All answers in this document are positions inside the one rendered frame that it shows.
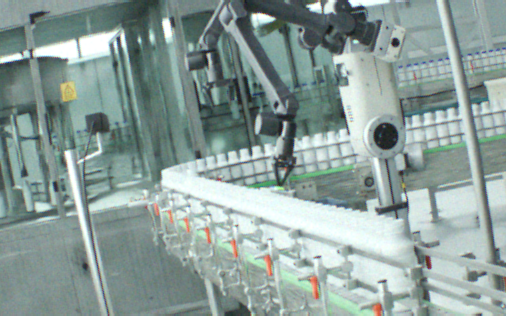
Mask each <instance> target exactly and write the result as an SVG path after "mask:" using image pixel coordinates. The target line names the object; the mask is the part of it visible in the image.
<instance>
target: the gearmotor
mask: <svg viewBox="0 0 506 316"><path fill-rule="evenodd" d="M395 162H396V167H397V172H398V175H400V176H401V178H402V185H403V188H404V192H405V195H406V201H407V203H408V199H407V197H408V195H407V192H406V187H405V182H404V178H403V175H404V174H408V173H412V172H417V171H422V170H425V169H426V166H425V160H424V155H423V150H422V145H421V144H415V145H410V146H405V148H404V151H403V153H402V154H398V155H397V156H395ZM354 172H355V177H356V182H357V187H358V192H359V196H360V197H361V196H362V197H363V199H364V200H368V199H369V195H371V194H377V193H376V188H375V183H374V178H373V172H372V167H371V162H370V161H367V162H362V163H357V164H355V165H354ZM407 212H408V214H409V203H408V207H407Z"/></svg>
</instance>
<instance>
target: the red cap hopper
mask: <svg viewBox="0 0 506 316"><path fill-rule="evenodd" d="M389 2H390V7H391V12H392V17H393V22H394V25H396V26H398V27H401V28H402V26H401V21H400V16H399V11H398V7H397V3H396V2H395V0H389ZM473 5H474V10H475V15H476V16H475V17H471V18H468V17H466V18H462V19H457V20H454V23H455V25H456V26H459V25H463V24H467V23H471V22H473V25H472V26H471V29H470V31H469V32H468V34H467V35H466V36H465V38H464V40H463V41H462V43H461V44H460V46H459V47H460V49H461V50H463V49H465V50H466V49H467V47H468V46H469V43H470V42H471V41H472V39H473V38H474V36H475V33H476V32H477V31H478V29H480V35H481V40H482V45H483V50H484V51H486V55H487V56H489V55H490V53H489V50H492V49H493V54H495V50H494V45H493V41H492V36H491V32H490V29H489V25H488V20H487V16H486V10H485V5H484V0H473ZM436 28H438V29H440V28H443V26H442V22H440V23H435V24H434V23H431V24H426V25H421V26H417V27H408V28H404V29H405V34H406V39H407V40H409V41H410V42H411V43H412V44H414V45H415V46H417V47H418V48H420V49H421V50H423V51H424V52H426V53H427V54H429V55H430V56H432V55H433V53H434V51H432V50H431V49H429V48H428V47H426V46H425V44H423V43H421V42H420V41H418V40H417V39H415V38H414V37H412V36H411V35H409V34H408V33H413V32H422V31H426V30H431V29H436ZM401 58H402V63H403V64H404V68H405V72H406V71H407V68H406V65H409V64H410V62H409V57H408V52H407V47H406V42H404V46H403V49H402V52H401ZM411 104H412V109H413V110H418V109H419V103H418V102H411ZM501 179H503V175H502V174H501V175H496V176H492V177H486V178H485V183H487V182H492V181H497V180H501ZM473 183H474V182H473V180H472V181H467V182H463V183H457V184H452V185H448V186H442V187H438V186H434V187H430V188H428V193H429V198H430V208H431V212H428V213H429V215H430V214H432V218H433V219H432V220H429V222H430V223H432V222H433V221H438V220H442V216H440V217H439V213H438V212H440V211H441V209H440V208H438V207H437V202H436V197H435V193H437V192H443V191H448V190H452V189H458V188H462V187H467V186H473Z"/></svg>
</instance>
